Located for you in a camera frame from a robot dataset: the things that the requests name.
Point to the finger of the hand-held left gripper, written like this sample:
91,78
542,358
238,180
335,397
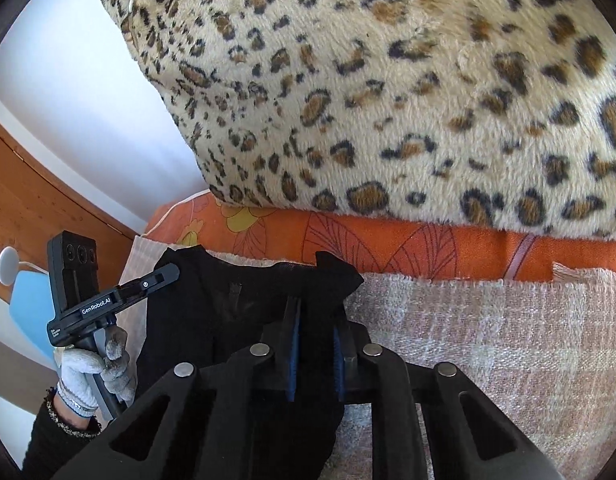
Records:
163,276

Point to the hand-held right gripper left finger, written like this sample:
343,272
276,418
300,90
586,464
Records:
294,345

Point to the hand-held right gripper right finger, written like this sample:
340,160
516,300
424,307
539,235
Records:
338,355

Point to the black t-shirt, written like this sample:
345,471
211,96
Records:
213,300

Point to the person's left hand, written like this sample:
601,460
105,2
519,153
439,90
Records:
78,370

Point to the blue chair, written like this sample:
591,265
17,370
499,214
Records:
30,310

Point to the white clip lamp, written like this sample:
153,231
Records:
8,260

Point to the wooden door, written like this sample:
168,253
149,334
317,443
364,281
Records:
38,200

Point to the orange floral bed sheet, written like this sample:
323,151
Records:
387,245

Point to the plaid beige blanket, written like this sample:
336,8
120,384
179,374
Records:
487,335

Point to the leopard print cushion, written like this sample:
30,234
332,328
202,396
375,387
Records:
387,85

